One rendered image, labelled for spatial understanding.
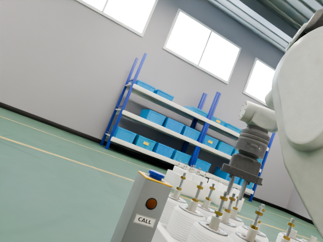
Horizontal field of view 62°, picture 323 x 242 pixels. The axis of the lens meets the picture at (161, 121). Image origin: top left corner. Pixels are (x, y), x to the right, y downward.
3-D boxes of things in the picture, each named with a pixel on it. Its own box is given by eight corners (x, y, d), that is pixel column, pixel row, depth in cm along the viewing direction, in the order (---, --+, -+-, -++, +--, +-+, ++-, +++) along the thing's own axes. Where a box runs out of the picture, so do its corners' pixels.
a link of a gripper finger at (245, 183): (239, 199, 80) (245, 180, 80) (237, 198, 83) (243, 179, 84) (244, 201, 80) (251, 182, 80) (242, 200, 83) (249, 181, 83)
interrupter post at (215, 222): (213, 232, 64) (218, 218, 64) (205, 227, 66) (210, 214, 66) (218, 232, 66) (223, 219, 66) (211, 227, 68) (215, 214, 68)
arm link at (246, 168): (221, 170, 79) (235, 132, 80) (218, 169, 88) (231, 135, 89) (264, 187, 77) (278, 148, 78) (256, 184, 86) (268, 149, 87)
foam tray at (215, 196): (239, 212, 336) (244, 199, 337) (216, 205, 320) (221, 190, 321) (220, 201, 371) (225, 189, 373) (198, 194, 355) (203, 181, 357)
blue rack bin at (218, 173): (212, 174, 642) (216, 166, 644) (225, 179, 656) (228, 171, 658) (225, 179, 596) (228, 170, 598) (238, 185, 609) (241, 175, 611)
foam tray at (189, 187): (205, 201, 312) (211, 187, 314) (179, 193, 294) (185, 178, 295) (186, 190, 346) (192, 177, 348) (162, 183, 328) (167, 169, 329)
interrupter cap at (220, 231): (217, 236, 61) (217, 234, 61) (192, 221, 66) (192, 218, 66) (232, 237, 66) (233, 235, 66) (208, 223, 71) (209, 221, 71)
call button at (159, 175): (164, 184, 64) (167, 176, 64) (149, 179, 62) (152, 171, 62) (158, 180, 67) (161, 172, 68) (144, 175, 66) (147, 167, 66)
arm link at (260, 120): (272, 147, 79) (285, 111, 80) (238, 133, 79) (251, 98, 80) (258, 147, 90) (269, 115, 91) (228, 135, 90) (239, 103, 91)
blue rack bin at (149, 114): (137, 117, 569) (141, 108, 571) (153, 124, 583) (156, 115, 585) (145, 119, 523) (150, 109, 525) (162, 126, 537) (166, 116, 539)
